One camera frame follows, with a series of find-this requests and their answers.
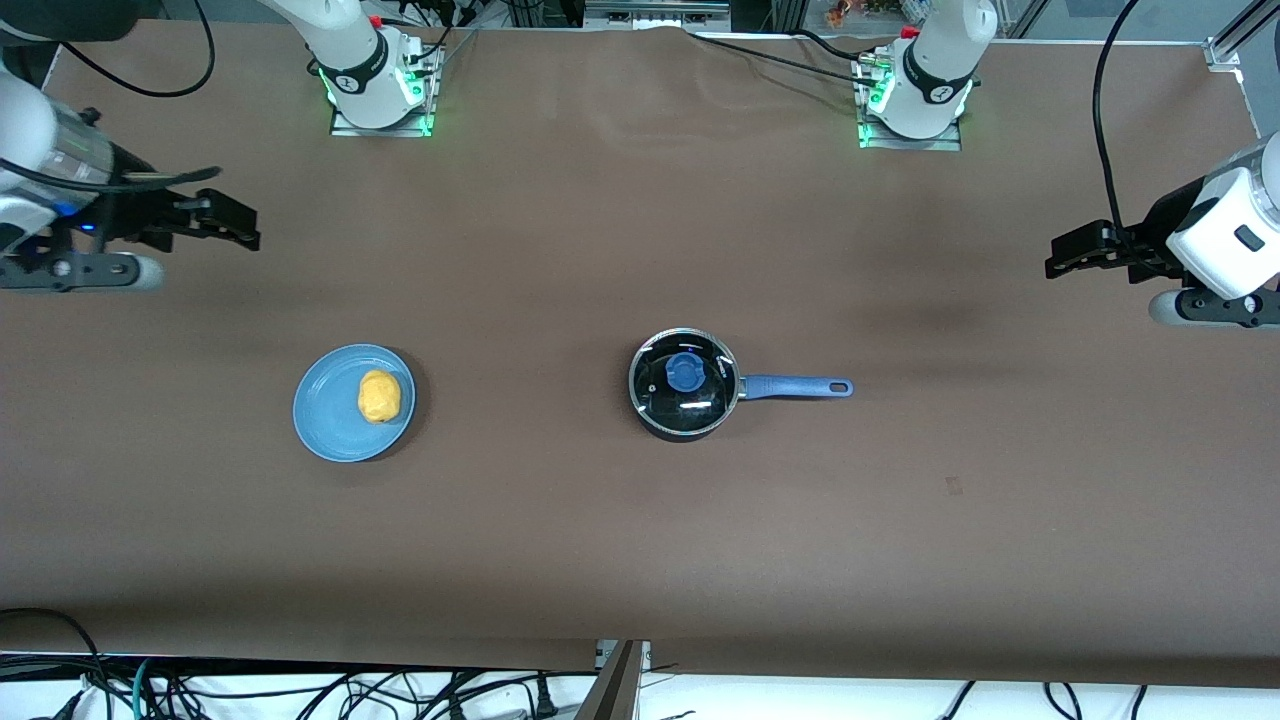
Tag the grey metal device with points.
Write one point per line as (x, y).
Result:
(655, 12)

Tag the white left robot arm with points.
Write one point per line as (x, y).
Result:
(940, 60)

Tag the aluminium frame profile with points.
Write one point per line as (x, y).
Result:
(1240, 35)

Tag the yellow potato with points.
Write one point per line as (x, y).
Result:
(379, 396)

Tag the blue round plate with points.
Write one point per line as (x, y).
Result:
(335, 410)

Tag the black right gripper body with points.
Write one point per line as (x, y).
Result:
(132, 214)

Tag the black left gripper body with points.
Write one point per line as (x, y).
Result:
(1152, 236)

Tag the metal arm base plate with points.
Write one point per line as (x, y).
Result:
(345, 128)
(900, 142)

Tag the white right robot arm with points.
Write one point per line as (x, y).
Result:
(350, 50)

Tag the glass lid with blue knob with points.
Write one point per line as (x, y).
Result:
(685, 373)

